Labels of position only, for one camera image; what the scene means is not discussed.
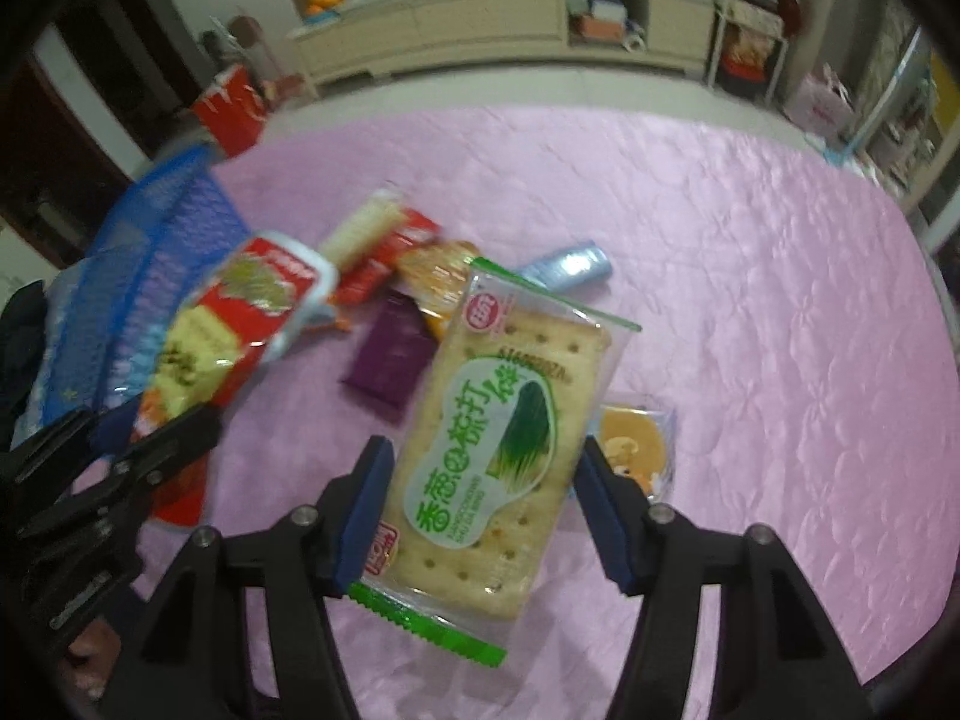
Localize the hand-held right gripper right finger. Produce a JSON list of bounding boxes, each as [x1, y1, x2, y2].
[[574, 435, 875, 720]]

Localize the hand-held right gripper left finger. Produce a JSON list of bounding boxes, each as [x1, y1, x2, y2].
[[97, 435, 396, 720]]

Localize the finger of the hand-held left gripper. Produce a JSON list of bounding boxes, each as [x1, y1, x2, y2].
[[15, 403, 224, 541], [0, 406, 102, 488]]

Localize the green scallion cracker packet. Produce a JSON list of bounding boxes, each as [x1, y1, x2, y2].
[[346, 255, 644, 668]]

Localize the red yellow cracker packet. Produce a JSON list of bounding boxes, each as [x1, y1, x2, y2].
[[131, 236, 338, 526]]

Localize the blue plastic basket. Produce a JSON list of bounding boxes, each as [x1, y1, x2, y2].
[[45, 146, 256, 421]]

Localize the round cookie packet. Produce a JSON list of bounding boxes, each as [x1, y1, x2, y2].
[[585, 403, 677, 505]]

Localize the purple snack packet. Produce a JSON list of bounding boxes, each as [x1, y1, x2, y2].
[[341, 291, 440, 415]]

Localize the pink quilted blanket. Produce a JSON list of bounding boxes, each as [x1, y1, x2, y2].
[[75, 105, 955, 720]]

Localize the orange snack packet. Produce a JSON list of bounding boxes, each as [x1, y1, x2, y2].
[[396, 240, 481, 338]]

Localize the red snack packet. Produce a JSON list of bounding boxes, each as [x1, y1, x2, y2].
[[334, 208, 443, 308]]

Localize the silver blue snack packet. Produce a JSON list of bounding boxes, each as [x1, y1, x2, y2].
[[520, 240, 613, 291]]

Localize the cream wafer packet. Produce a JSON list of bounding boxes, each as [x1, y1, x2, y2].
[[319, 191, 406, 271]]

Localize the red paper bag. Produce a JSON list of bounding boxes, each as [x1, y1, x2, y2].
[[191, 64, 269, 160]]

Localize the pink bag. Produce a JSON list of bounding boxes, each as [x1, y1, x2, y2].
[[786, 66, 857, 152]]

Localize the beige TV cabinet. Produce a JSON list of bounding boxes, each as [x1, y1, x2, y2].
[[289, 0, 721, 87]]

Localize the white metal rack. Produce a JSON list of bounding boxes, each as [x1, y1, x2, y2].
[[705, 0, 805, 107]]

